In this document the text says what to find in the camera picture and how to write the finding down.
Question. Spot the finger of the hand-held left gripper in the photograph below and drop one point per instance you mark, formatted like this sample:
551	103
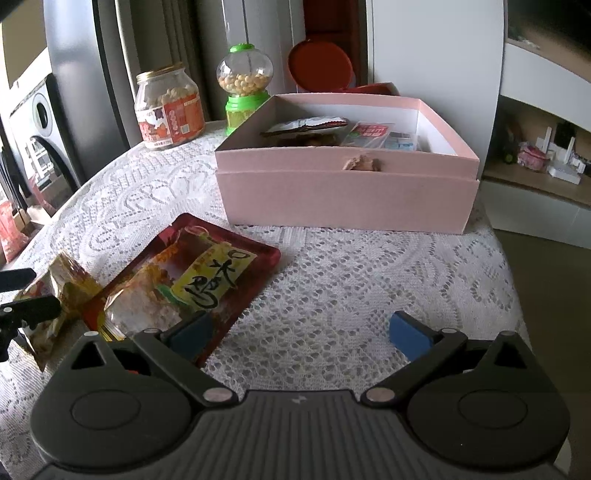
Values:
18	279
34	311

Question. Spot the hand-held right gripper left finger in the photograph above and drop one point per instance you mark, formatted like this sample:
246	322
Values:
191	333

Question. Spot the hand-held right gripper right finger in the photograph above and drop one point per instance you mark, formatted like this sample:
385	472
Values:
408	336

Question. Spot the yellow panda snack packet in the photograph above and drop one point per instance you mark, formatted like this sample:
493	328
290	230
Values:
55	295

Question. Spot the red bag of candies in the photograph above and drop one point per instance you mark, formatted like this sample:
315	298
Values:
184	286

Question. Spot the pink cardboard box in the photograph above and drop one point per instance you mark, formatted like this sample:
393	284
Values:
346	198

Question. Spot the clear bag of blue candies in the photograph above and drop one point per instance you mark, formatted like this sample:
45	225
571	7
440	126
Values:
400	142

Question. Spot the silver snack packet red print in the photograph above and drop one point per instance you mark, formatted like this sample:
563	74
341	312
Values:
304	127

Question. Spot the white lace tablecloth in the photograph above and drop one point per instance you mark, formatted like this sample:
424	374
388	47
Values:
323	277

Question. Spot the grey washing machine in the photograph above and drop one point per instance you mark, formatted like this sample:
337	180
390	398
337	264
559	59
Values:
41	138

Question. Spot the white media cabinet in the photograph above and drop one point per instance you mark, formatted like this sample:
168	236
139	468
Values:
535	207

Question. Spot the pink container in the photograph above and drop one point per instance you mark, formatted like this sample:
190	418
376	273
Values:
532	157

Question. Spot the glass jar with gold lid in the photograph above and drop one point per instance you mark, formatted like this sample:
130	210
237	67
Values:
168	110

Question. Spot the white router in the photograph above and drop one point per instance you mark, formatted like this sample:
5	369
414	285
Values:
561	161

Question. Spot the green gumball machine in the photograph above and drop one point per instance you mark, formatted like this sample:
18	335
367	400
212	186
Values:
242	87

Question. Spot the red plastic container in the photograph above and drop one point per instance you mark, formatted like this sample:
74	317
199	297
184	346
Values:
318	64

